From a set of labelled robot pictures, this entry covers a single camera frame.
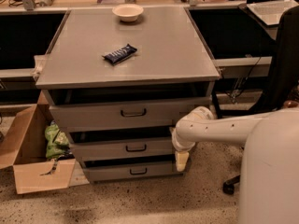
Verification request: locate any grey drawer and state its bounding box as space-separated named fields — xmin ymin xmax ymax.
xmin=70 ymin=137 xmax=175 ymax=161
xmin=83 ymin=161 xmax=184 ymax=182
xmin=50 ymin=97 xmax=211 ymax=133

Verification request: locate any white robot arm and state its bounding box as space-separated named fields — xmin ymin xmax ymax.
xmin=171 ymin=106 xmax=299 ymax=224

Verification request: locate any blue snack bar wrapper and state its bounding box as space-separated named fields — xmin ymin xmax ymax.
xmin=103 ymin=44 xmax=137 ymax=65

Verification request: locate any white bowl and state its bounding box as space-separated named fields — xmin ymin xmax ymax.
xmin=112 ymin=4 xmax=144 ymax=22

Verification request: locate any open cardboard box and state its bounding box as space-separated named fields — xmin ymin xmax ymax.
xmin=0 ymin=94 xmax=76 ymax=194

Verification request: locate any black office chair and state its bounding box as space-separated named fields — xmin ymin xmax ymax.
xmin=222 ymin=175 xmax=240 ymax=195

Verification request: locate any black hanging cable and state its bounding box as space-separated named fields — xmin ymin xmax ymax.
xmin=220 ymin=57 xmax=263 ymax=100

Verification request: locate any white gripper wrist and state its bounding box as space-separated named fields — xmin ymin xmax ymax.
xmin=172 ymin=131 xmax=195 ymax=172

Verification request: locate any silver laptop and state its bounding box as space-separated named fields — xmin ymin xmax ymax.
xmin=247 ymin=0 xmax=298 ymax=26

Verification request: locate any grey bottom drawer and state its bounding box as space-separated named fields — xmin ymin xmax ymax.
xmin=83 ymin=161 xmax=184 ymax=182

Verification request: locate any green chip bag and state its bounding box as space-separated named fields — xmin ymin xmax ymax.
xmin=45 ymin=121 xmax=72 ymax=160

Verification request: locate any grey top drawer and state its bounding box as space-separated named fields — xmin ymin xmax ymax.
xmin=50 ymin=97 xmax=211 ymax=133

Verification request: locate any grey drawer cabinet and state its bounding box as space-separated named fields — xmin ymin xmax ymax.
xmin=36 ymin=7 xmax=219 ymax=171

